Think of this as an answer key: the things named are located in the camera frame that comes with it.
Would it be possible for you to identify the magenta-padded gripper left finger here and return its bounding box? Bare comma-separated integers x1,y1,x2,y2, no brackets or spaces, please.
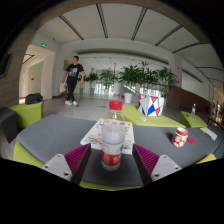
40,143,92,186

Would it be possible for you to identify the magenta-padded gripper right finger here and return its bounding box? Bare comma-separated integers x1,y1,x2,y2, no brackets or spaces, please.
132,143,183,186

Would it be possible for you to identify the red-capped clear water bottle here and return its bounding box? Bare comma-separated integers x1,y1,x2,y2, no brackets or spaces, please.
100,100,127,172

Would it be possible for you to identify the printed magazine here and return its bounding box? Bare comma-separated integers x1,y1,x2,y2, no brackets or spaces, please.
80,118,135,155

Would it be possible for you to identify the red and white mug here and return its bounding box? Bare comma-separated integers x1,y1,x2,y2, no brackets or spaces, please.
171,127,189,148

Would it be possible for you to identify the large lime green table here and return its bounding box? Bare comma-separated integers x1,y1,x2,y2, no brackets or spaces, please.
121,104,187,129

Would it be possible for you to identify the white red blue patterned box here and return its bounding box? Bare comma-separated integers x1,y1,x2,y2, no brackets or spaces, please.
137,94,166,118

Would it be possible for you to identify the small lime green table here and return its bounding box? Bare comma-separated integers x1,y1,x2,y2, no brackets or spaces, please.
179,110,208,129

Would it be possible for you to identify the small clear plastic bottle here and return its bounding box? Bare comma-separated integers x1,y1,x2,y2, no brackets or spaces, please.
190,103,197,120

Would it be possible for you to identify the lime green seat block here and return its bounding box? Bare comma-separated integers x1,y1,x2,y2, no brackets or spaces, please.
8,100,45,131

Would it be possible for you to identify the yellow and white leaflet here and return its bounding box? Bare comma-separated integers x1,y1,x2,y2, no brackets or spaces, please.
199,126,218,141

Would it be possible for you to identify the black backpack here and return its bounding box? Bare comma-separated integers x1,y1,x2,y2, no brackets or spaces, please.
24,92,44,105

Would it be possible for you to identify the person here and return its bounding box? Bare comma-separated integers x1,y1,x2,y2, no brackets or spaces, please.
59,55,85,108

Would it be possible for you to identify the row of potted green plants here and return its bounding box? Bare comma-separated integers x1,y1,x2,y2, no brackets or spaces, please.
78,61,179,104

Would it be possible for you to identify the wooden bookshelf unit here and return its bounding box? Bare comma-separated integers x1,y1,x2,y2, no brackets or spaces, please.
211,87,224,125

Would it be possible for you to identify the framed wall picture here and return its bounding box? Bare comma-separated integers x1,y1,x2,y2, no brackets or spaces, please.
63,59,72,71

